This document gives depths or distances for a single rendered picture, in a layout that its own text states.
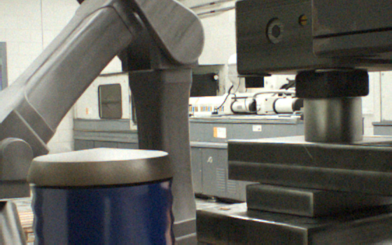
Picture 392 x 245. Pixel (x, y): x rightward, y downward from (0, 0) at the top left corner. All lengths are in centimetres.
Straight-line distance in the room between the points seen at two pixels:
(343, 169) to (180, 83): 45
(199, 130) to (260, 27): 831
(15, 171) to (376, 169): 38
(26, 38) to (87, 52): 1117
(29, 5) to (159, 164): 1184
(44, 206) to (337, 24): 23
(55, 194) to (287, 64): 27
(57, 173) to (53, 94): 56
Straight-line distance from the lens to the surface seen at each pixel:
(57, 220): 19
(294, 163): 44
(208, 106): 907
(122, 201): 18
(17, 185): 70
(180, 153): 85
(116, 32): 79
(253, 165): 47
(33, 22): 1200
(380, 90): 656
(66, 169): 18
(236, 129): 815
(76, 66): 76
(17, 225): 72
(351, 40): 38
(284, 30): 44
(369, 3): 37
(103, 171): 18
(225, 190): 840
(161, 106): 83
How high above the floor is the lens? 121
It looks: 3 degrees down
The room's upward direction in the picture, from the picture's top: 2 degrees counter-clockwise
